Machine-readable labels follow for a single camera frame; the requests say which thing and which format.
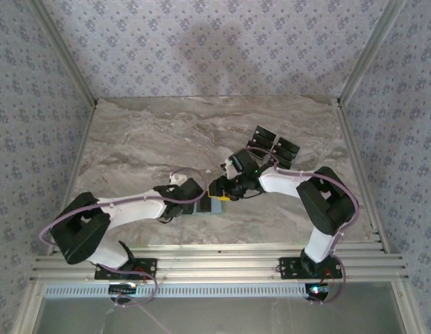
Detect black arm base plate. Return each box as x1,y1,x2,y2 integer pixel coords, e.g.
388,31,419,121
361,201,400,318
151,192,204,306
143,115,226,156
94,256,158,281
278,256,343,280

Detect aluminium table side rail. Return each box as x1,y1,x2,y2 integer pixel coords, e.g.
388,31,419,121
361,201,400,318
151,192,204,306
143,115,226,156
332,97,390,253
10,99,100,334

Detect grey blue card holder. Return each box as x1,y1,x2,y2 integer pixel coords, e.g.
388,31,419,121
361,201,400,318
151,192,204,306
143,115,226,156
193,198,227,217

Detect aluminium frame post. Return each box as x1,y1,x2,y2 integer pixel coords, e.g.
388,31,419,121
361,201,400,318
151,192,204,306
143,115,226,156
339,0,409,104
27,0,100,107

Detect grey slotted cable duct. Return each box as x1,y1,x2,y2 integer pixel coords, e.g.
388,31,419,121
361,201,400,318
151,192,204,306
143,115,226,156
44,282,309,299

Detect aluminium front rails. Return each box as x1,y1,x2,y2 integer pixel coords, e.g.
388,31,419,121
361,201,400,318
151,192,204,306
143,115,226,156
29,241,410,283

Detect controller circuit board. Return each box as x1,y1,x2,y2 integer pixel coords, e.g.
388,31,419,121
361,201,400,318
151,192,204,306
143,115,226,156
304,283,333,302
108,283,138,296

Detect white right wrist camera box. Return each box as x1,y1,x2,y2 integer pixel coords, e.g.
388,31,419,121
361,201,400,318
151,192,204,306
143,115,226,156
220,159,238,180

